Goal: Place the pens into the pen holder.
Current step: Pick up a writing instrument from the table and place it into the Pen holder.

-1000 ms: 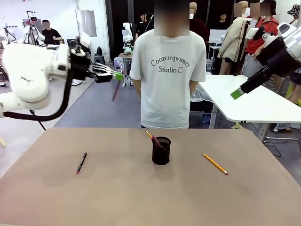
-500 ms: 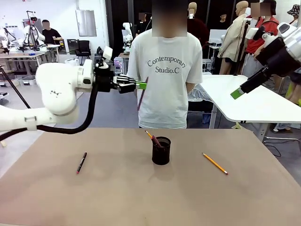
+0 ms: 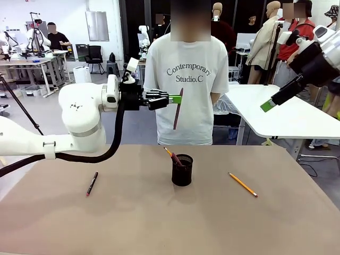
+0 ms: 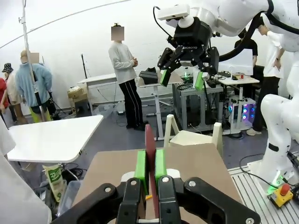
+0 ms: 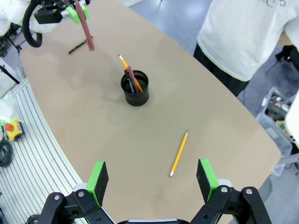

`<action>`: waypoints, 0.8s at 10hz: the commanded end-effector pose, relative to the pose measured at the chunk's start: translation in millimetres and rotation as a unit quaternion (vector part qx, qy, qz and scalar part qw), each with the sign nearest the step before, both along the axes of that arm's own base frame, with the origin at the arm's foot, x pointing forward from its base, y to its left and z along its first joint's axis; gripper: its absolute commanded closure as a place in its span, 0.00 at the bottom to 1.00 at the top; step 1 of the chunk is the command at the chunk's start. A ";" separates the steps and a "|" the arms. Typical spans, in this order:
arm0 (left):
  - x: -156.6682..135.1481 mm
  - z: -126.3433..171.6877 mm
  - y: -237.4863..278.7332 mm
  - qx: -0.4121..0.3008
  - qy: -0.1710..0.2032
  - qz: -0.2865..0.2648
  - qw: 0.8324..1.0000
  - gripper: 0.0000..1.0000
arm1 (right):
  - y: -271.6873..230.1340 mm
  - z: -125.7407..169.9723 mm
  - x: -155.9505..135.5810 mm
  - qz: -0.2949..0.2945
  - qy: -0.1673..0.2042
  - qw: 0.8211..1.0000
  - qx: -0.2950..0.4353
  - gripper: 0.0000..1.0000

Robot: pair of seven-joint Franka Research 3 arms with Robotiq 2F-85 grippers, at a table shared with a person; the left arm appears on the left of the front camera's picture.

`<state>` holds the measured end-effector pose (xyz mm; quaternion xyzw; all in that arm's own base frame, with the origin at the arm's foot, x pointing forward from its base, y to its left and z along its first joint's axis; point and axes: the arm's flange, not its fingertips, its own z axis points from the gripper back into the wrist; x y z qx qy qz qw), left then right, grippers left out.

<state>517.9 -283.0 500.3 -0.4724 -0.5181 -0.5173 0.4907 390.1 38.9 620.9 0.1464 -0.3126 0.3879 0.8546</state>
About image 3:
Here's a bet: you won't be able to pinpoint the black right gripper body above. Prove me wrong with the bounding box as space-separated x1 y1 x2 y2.
288 41 333 88

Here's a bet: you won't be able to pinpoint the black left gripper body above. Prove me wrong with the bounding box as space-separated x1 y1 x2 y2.
118 81 147 111

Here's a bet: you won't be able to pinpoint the person's left forearm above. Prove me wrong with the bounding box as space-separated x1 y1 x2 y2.
211 91 223 106

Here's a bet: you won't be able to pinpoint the black mesh pen holder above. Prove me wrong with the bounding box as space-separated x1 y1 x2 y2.
171 154 194 186

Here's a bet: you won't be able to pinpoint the white curved table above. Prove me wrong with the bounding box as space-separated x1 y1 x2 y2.
224 84 340 163

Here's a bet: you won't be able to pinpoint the person in red shirt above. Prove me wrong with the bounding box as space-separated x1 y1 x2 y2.
275 0 317 90

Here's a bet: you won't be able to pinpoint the grey stool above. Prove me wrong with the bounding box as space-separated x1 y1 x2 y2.
106 60 121 79

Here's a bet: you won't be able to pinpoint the person in white T-shirt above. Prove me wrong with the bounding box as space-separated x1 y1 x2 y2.
143 0 230 146

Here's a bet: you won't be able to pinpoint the black tripod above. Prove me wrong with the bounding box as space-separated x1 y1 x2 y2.
0 73 45 137
264 20 284 86

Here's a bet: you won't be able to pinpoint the clear plastic sheet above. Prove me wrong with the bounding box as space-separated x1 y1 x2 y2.
213 92 241 115

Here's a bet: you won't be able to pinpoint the mannequin in beige coat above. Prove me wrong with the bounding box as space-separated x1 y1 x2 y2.
245 1 283 85

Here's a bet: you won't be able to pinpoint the black office chair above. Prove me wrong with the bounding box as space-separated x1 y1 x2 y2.
84 45 106 75

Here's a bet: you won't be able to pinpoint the white air purifier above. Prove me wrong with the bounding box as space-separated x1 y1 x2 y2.
73 66 91 86

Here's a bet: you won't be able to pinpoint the mannequin with bucket hat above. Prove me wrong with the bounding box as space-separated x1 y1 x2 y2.
324 5 340 30

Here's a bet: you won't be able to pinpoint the white board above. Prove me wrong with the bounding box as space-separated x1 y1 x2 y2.
235 32 257 50

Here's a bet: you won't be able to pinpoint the person in black with glasses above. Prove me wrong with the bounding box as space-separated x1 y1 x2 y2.
248 15 263 34

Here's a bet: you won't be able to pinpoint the mannequin in dark red top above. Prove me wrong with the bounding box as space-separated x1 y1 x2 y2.
211 2 237 58

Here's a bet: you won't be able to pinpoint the person in black T-shirt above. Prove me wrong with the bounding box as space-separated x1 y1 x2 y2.
47 22 72 51

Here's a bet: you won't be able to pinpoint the black marker pink ends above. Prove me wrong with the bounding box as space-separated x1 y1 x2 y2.
85 172 99 198

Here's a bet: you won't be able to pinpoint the grey plastic crate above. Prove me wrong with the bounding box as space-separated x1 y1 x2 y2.
20 86 46 98

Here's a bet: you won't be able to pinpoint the white background desk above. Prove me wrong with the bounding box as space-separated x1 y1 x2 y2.
0 57 54 98

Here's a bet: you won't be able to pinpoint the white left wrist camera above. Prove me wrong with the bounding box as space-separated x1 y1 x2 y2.
121 57 140 84

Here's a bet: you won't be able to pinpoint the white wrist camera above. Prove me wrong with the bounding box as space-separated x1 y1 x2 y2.
277 28 315 48
121 57 140 84

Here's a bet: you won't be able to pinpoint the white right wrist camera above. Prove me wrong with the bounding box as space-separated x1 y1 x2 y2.
277 28 315 48

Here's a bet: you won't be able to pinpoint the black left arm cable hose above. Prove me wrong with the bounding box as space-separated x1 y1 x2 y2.
0 99 126 179

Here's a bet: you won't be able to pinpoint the black floor cable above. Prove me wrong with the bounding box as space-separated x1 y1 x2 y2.
297 158 319 178

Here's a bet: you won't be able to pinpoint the metal wall panel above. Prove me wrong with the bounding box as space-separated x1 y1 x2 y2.
85 10 110 42

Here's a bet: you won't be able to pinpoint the white robot with camera stand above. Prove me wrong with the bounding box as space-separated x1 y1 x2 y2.
25 12 52 58

